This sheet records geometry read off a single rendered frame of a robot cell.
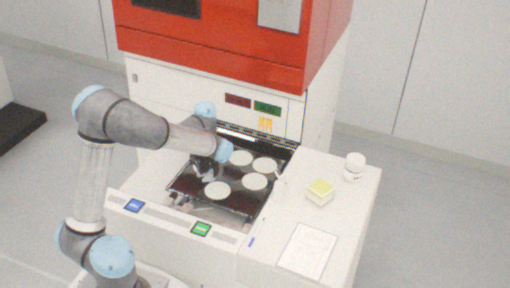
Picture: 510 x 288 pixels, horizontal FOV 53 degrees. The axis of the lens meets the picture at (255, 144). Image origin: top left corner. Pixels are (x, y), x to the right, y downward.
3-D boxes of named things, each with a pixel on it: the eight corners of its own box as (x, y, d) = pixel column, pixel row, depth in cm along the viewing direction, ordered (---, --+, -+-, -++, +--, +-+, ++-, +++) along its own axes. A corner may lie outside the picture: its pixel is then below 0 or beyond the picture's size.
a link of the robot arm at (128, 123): (147, 111, 124) (240, 138, 168) (116, 96, 129) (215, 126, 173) (128, 155, 125) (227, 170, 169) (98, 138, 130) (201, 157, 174)
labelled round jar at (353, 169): (345, 169, 199) (349, 149, 193) (362, 174, 197) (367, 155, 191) (341, 180, 194) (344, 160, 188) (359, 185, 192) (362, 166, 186)
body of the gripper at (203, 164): (189, 166, 192) (188, 140, 185) (208, 157, 197) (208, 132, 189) (200, 177, 188) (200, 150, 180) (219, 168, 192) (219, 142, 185)
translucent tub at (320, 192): (318, 190, 189) (320, 176, 185) (333, 200, 185) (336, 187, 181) (304, 200, 185) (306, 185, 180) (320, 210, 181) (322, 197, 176)
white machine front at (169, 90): (136, 119, 243) (127, 43, 218) (298, 168, 221) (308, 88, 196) (132, 123, 241) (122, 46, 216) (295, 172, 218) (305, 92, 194)
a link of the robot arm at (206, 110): (188, 107, 175) (204, 96, 180) (188, 132, 181) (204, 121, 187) (205, 115, 171) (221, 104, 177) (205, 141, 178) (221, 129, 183)
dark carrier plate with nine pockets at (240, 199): (209, 138, 222) (209, 138, 221) (284, 161, 212) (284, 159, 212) (169, 189, 196) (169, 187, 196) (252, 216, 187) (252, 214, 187)
